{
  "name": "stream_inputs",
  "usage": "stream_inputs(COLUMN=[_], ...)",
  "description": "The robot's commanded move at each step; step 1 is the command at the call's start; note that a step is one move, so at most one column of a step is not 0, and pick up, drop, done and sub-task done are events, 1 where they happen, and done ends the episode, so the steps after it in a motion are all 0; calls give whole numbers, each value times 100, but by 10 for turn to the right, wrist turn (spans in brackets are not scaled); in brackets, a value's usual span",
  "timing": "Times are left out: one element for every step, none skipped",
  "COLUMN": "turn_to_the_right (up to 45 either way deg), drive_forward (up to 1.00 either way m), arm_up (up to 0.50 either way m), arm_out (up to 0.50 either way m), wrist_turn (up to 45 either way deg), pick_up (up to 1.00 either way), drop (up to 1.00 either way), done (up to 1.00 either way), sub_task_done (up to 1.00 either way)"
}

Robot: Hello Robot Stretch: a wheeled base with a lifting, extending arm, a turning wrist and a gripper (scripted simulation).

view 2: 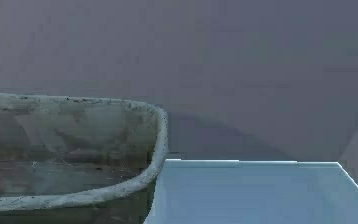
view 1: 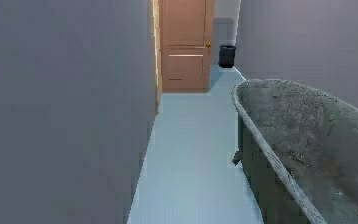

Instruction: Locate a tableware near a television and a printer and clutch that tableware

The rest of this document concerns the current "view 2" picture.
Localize pale blue table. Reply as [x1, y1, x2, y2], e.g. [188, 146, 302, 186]
[143, 158, 358, 224]

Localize grey-green bin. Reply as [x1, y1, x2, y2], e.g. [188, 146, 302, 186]
[0, 92, 169, 224]

